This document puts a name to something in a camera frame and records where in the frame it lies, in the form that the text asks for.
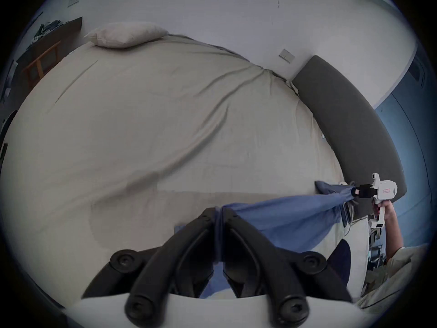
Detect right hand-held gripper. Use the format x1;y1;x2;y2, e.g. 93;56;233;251
351;173;398;230

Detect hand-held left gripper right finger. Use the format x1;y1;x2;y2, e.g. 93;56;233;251
222;208;353;328

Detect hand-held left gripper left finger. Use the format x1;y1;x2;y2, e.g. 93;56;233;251
81;207;219;326

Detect blue shirt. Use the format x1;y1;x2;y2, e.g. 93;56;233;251
174;180;359;299

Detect person's right forearm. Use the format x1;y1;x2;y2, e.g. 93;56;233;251
383;213;405;257

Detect person's right hand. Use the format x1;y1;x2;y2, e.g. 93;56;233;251
372;200;396;220

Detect dark grey padded headboard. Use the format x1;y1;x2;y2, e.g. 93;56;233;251
293;55;408;219

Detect person's legs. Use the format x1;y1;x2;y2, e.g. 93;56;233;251
326;239;352;291

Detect person's body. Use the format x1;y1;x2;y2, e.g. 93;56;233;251
355;243;431;312

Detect bed with beige sheet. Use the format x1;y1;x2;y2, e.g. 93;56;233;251
0;33;373;315

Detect beige pillow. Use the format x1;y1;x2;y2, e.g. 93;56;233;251
84;22;169;49

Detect wooden desk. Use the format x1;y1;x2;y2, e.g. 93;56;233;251
15;16;83;91

